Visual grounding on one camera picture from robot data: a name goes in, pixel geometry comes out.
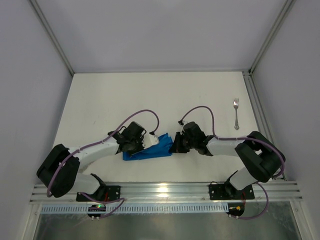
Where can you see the controller board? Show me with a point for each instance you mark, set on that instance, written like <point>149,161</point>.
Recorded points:
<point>235,210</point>
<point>96,211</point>

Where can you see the aluminium frame post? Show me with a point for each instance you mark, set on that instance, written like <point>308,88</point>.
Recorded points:
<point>272,33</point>
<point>51,35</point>

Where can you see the slotted grey cable duct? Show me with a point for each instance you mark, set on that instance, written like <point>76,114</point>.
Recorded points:
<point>137,208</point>

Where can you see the blue cloth napkin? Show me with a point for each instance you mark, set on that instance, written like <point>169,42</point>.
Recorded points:
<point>162,149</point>

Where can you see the left controller board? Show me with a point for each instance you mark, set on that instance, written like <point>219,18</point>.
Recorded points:
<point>96,211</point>

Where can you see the right aluminium frame post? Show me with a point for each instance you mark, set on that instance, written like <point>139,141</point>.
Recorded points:
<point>272,33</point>

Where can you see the left aluminium frame post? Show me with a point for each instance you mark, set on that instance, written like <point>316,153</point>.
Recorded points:
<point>51,35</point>

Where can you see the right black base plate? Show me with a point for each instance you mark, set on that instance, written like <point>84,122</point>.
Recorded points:
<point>225,191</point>

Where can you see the right controller board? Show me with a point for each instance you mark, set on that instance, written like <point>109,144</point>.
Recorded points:
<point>235,210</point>

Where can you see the right side aluminium rail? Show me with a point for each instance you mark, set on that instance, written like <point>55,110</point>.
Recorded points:
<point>257,107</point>

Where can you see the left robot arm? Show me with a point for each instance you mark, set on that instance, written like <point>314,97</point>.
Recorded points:
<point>62,170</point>

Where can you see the aluminium front rail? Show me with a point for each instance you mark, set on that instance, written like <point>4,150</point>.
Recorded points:
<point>176,192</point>

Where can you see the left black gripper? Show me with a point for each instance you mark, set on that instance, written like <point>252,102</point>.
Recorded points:
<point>136,149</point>

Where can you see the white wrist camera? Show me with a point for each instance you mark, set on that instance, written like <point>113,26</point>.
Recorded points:
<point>149,140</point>
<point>182,124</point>

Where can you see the aluminium rail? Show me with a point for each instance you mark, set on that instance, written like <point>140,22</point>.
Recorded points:
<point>176,192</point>
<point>257,107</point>

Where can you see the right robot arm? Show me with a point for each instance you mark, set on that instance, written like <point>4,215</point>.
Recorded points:
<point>260,157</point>

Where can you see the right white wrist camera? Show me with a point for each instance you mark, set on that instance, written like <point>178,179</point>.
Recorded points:
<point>182,124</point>

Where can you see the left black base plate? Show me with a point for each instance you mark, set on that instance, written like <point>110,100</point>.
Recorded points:
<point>110,193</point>

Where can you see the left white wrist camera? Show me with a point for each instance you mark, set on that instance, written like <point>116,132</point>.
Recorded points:
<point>149,140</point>

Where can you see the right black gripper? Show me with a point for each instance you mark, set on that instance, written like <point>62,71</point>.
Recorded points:
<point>180,144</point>

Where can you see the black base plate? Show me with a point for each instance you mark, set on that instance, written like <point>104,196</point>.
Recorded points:
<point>110,193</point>
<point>225,191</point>

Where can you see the silver fork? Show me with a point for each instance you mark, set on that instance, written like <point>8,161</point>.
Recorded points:
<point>236,106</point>

